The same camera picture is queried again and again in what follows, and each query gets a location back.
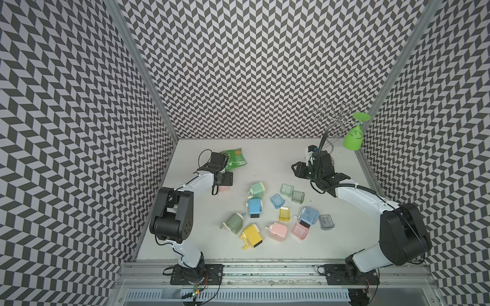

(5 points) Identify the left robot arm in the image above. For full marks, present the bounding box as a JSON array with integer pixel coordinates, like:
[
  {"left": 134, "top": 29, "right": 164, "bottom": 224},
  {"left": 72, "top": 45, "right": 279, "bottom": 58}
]
[{"left": 149, "top": 152, "right": 233, "bottom": 270}]

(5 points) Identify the yellow pencil sharpener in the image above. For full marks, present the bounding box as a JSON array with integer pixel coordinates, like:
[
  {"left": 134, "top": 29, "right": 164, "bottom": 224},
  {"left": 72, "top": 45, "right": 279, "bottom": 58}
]
[{"left": 240, "top": 223, "right": 263, "bottom": 250}]

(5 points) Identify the yellow transparent tray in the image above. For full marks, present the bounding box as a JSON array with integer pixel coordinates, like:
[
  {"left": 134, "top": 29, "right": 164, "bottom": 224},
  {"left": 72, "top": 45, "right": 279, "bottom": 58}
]
[{"left": 279, "top": 207, "right": 290, "bottom": 223}]

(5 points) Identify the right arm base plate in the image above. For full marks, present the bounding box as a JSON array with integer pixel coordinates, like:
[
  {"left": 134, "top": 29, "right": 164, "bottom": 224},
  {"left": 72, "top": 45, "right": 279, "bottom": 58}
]
[{"left": 322, "top": 263, "right": 380, "bottom": 286}]

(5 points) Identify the blue transparent tray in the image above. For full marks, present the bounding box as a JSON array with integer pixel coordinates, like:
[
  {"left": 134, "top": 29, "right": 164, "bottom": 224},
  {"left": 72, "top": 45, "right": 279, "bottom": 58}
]
[{"left": 271, "top": 194, "right": 285, "bottom": 209}]

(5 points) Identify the pink transparent tray front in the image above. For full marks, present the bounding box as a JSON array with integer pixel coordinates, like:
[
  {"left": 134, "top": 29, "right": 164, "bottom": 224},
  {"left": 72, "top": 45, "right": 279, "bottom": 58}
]
[{"left": 292, "top": 223, "right": 310, "bottom": 240}]

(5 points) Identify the light blue pencil sharpener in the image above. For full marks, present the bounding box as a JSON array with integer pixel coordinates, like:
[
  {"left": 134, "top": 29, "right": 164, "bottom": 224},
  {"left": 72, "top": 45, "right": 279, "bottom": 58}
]
[{"left": 294, "top": 207, "right": 320, "bottom": 228}]

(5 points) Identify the sage green pencil sharpener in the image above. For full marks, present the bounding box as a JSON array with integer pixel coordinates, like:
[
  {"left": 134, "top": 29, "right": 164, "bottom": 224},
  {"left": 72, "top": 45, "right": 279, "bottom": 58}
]
[{"left": 219, "top": 212, "right": 244, "bottom": 235}]

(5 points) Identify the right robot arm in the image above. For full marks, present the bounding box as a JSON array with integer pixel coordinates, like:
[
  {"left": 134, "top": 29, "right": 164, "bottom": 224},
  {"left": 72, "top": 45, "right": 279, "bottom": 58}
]
[{"left": 291, "top": 146, "right": 433, "bottom": 283}]

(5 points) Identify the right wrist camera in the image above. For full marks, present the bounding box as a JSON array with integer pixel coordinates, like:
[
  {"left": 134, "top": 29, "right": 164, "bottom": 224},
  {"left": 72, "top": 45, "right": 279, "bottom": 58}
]
[{"left": 304, "top": 145, "right": 319, "bottom": 163}]

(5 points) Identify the green plastic wine glass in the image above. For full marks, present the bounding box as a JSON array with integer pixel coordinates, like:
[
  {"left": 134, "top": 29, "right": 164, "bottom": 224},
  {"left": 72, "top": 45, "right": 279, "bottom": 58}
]
[{"left": 343, "top": 112, "right": 371, "bottom": 151}]

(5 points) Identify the green snack bag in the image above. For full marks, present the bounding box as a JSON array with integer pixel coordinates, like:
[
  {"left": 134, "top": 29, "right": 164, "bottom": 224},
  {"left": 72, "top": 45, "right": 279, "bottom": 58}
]
[{"left": 222, "top": 148, "right": 247, "bottom": 172}]

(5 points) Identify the metal wire glass rack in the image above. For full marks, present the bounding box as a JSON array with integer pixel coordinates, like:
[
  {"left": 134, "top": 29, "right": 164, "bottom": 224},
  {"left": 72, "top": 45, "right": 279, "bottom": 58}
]
[{"left": 315, "top": 106, "right": 353, "bottom": 154}]

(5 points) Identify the grey transparent tray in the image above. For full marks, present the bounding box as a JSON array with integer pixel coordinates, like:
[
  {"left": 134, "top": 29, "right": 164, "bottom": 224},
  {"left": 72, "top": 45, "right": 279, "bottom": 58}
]
[{"left": 318, "top": 214, "right": 335, "bottom": 230}]

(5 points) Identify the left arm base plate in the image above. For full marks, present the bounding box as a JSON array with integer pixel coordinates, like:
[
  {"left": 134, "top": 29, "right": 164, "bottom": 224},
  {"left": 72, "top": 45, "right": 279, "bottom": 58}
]
[{"left": 170, "top": 264, "right": 225, "bottom": 285}]

